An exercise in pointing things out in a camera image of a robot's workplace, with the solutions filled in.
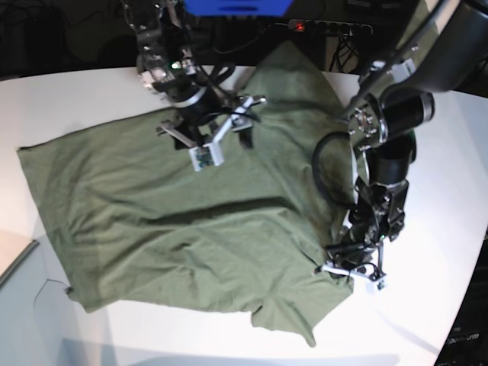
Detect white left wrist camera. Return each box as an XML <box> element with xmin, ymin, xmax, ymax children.
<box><xmin>352</xmin><ymin>273</ymin><xmax>387</xmax><ymax>294</ymax></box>

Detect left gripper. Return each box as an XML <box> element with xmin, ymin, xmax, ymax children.
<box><xmin>312</xmin><ymin>213</ymin><xmax>405</xmax><ymax>281</ymax></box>

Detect green t-shirt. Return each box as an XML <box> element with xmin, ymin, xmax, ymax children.
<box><xmin>18</xmin><ymin>42</ymin><xmax>352</xmax><ymax>346</ymax></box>

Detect blue plastic box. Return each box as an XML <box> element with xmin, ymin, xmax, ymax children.
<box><xmin>184</xmin><ymin>0</ymin><xmax>293</xmax><ymax>17</ymax></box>

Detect black device with label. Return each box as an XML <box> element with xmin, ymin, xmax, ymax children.
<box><xmin>435</xmin><ymin>241</ymin><xmax>487</xmax><ymax>365</ymax></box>

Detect black hanging cables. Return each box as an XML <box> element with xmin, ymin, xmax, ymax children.
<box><xmin>328</xmin><ymin>33</ymin><xmax>361</xmax><ymax>73</ymax></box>

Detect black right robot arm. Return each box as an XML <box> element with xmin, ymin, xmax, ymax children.
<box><xmin>122</xmin><ymin>1</ymin><xmax>266</xmax><ymax>171</ymax></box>

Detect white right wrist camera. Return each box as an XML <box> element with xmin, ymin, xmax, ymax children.
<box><xmin>188</xmin><ymin>143</ymin><xmax>224</xmax><ymax>172</ymax></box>

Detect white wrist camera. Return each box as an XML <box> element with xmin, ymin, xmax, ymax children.
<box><xmin>188</xmin><ymin>143</ymin><xmax>224</xmax><ymax>172</ymax></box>
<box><xmin>352</xmin><ymin>273</ymin><xmax>387</xmax><ymax>294</ymax></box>

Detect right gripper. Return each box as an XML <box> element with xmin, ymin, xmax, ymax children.
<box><xmin>156</xmin><ymin>88</ymin><xmax>267</xmax><ymax>151</ymax></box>

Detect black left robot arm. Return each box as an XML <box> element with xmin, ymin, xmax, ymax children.
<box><xmin>311</xmin><ymin>1</ymin><xmax>487</xmax><ymax>286</ymax></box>

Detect white power strip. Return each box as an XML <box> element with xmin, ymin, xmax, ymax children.
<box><xmin>287</xmin><ymin>19</ymin><xmax>374</xmax><ymax>37</ymax></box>

